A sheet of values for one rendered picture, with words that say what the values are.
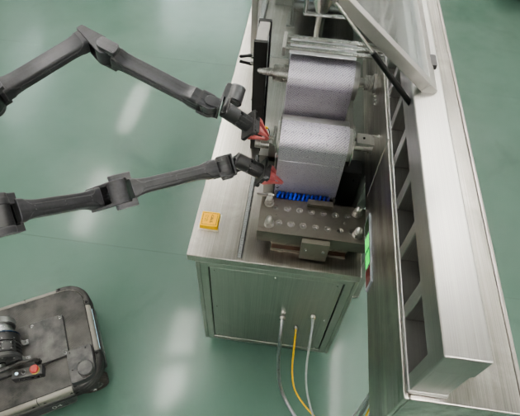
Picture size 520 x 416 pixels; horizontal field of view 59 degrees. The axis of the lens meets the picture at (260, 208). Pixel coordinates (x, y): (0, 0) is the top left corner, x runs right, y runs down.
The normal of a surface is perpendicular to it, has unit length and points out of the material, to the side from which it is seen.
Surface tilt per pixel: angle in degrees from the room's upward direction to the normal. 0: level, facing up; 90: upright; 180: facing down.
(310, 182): 91
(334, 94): 92
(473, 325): 0
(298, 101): 92
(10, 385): 0
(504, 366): 0
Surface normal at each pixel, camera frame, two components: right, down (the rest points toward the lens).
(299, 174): -0.12, 0.79
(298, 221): 0.04, -0.61
